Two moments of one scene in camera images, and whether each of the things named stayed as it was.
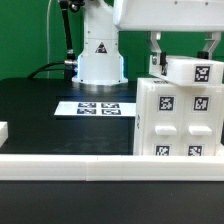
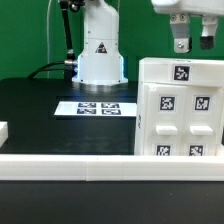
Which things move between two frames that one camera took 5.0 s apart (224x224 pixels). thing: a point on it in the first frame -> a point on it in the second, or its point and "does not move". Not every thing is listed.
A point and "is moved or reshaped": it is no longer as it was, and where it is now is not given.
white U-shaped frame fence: (107, 167) does not move
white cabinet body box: (177, 120) does not move
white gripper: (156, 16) -> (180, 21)
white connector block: (165, 119) does not move
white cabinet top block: (189, 70) is moved or reshaped
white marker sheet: (97, 109) does not move
